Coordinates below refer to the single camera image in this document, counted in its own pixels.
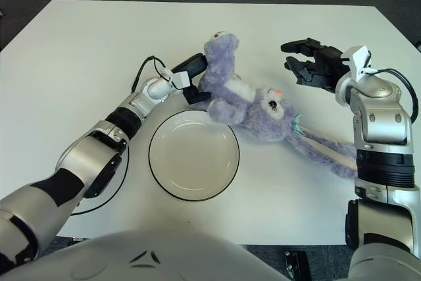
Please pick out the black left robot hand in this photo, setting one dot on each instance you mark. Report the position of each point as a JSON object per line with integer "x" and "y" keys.
{"x": 192, "y": 65}

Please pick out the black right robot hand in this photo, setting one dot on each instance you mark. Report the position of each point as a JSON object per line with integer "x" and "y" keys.
{"x": 324, "y": 64}

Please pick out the purple plush bunny doll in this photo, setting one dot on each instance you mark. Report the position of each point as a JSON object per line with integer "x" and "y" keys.
{"x": 223, "y": 83}

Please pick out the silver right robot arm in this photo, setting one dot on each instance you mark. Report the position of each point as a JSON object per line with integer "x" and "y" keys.
{"x": 381, "y": 129}

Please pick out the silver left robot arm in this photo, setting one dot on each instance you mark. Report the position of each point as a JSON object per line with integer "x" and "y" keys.
{"x": 98, "y": 146}

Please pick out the white plate with black rim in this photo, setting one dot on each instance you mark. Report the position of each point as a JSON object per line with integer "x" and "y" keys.
{"x": 194, "y": 156}

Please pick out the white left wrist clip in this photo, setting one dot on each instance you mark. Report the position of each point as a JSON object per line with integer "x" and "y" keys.
{"x": 181, "y": 79}

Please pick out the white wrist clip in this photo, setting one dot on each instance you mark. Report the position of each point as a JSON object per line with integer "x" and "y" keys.
{"x": 360, "y": 59}
{"x": 181, "y": 79}

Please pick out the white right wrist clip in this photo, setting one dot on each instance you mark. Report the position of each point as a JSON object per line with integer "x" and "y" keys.
{"x": 360, "y": 59}

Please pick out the grey robot torso shell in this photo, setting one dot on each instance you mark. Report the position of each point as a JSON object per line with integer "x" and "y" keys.
{"x": 148, "y": 248}

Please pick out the black metal bracket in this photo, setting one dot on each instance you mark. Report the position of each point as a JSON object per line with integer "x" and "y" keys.
{"x": 296, "y": 266}

